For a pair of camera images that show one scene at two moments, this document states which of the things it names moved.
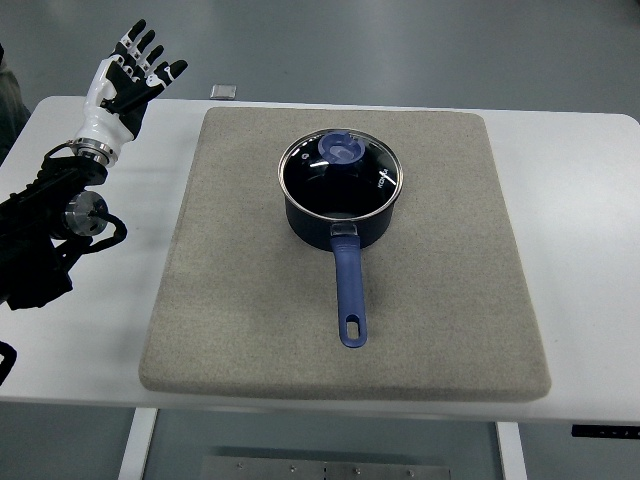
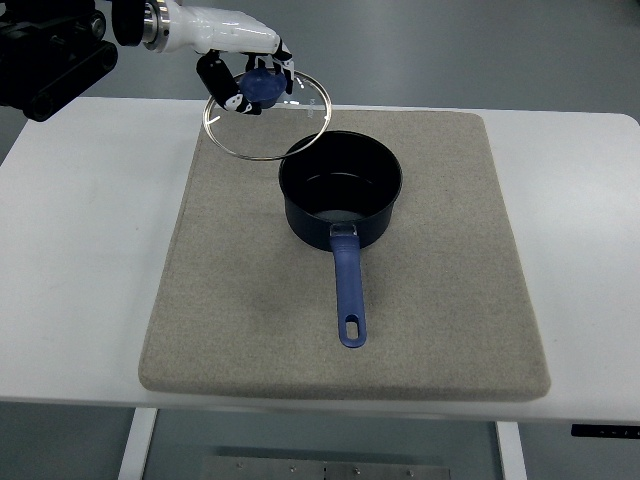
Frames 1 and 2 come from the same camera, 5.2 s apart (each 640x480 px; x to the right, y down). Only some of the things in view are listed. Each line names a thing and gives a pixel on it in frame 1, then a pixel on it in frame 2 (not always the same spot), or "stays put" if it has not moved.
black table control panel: [606, 431] stays put
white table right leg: [512, 451] stays put
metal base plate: [244, 468] stays put
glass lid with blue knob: [341, 173] -> [288, 122]
